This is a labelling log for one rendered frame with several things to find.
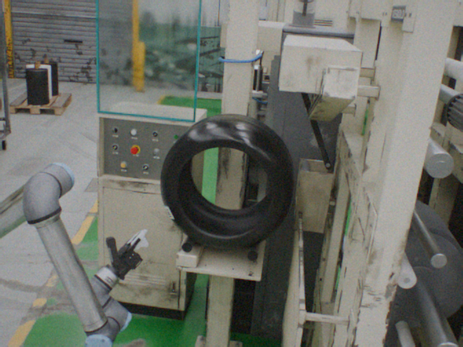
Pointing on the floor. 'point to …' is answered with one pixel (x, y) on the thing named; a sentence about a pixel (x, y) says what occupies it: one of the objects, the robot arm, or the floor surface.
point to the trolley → (4, 85)
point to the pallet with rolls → (42, 90)
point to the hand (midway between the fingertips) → (142, 230)
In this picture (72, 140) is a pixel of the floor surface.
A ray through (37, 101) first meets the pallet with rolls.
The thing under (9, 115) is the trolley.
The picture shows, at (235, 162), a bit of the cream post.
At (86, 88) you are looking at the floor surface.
